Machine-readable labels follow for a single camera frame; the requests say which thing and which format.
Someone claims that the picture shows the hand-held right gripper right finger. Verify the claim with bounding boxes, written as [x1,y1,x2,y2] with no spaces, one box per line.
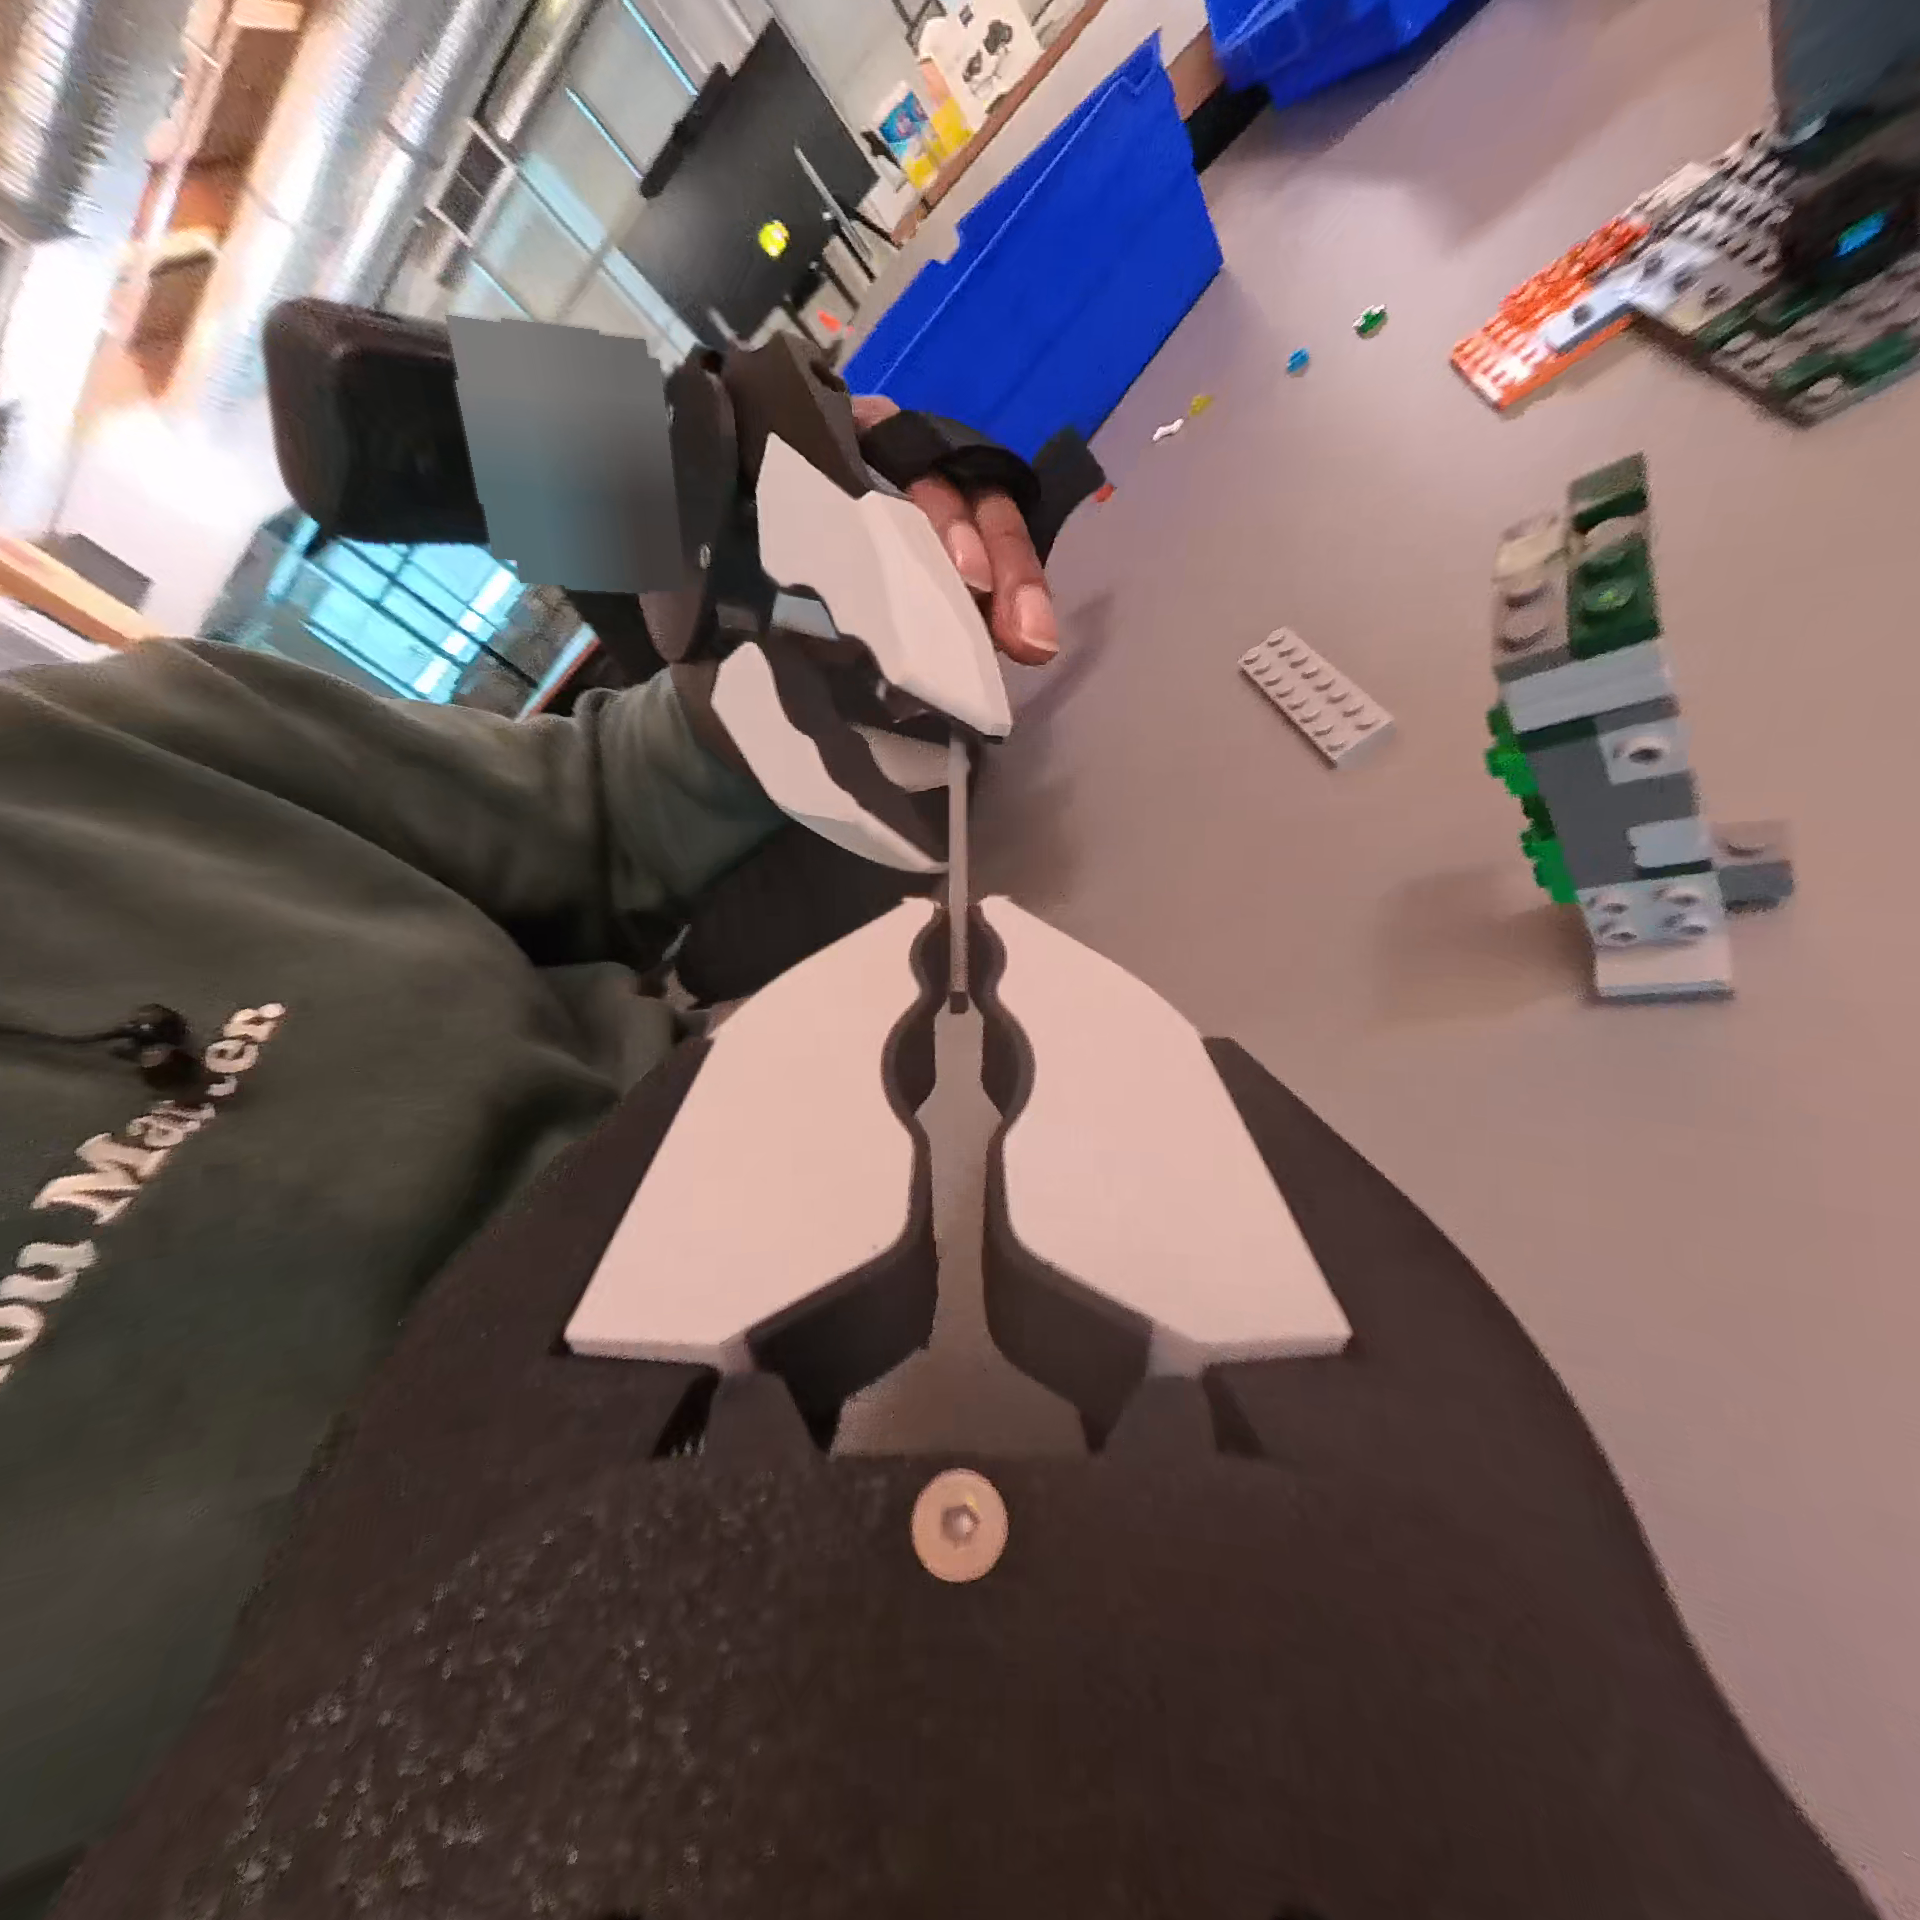
[960,897,1352,1377]

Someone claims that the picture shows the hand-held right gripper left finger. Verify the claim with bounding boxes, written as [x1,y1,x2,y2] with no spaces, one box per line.
[565,897,956,1367]

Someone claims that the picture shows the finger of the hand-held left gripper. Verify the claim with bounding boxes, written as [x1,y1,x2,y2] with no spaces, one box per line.
[752,436,1017,740]
[708,643,950,878]

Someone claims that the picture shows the dark grey tile strip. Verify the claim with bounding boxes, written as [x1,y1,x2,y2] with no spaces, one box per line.
[938,735,976,1011]

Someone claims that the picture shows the blue plastic bin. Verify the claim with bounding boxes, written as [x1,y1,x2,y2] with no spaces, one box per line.
[841,36,1230,472]
[1199,0,1489,110]

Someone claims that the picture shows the long light grey plate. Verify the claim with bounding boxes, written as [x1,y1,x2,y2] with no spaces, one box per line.
[1236,625,1401,774]

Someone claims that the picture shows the grey white brick column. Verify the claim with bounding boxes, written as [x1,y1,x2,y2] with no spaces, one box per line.
[1502,643,1798,1004]

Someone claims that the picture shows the person's left forearm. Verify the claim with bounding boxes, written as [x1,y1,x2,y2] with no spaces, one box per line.
[554,662,828,916]

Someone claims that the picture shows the person's left hand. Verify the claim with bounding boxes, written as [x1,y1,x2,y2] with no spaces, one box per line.
[853,401,1065,667]

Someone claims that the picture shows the black monitor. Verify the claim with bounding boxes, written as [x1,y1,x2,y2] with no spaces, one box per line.
[612,26,884,321]

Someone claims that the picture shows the white product box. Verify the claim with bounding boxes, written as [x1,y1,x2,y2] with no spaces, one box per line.
[916,0,1047,116]

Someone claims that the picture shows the orange brick plate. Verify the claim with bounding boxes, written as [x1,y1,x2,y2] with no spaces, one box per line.
[1446,210,1654,410]

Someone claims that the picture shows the grey green brick tower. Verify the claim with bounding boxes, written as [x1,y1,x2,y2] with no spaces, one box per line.
[1629,0,1920,425]

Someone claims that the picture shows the silver air duct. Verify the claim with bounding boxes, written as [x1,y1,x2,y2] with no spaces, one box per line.
[0,0,287,256]
[286,0,558,303]

